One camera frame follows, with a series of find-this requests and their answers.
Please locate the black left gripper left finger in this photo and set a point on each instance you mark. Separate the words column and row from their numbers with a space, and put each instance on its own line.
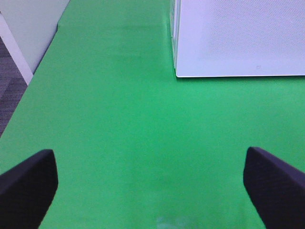
column 27, row 191

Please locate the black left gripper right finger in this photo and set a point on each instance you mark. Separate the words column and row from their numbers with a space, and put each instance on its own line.
column 276, row 189

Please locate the white microwave door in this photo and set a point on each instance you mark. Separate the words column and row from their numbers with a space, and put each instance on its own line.
column 220, row 38

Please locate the green table cover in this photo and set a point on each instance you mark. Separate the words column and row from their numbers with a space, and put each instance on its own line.
column 135, row 146

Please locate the white microwave oven body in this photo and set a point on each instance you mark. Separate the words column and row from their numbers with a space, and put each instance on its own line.
column 173, row 23

